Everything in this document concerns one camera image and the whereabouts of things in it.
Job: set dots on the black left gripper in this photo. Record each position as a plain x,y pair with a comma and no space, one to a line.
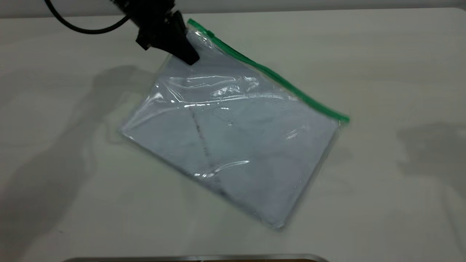
153,18

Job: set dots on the clear plastic bag green zipper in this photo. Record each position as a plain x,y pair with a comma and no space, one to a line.
255,120

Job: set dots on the silver metal edge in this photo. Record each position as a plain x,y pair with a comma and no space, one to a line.
196,258

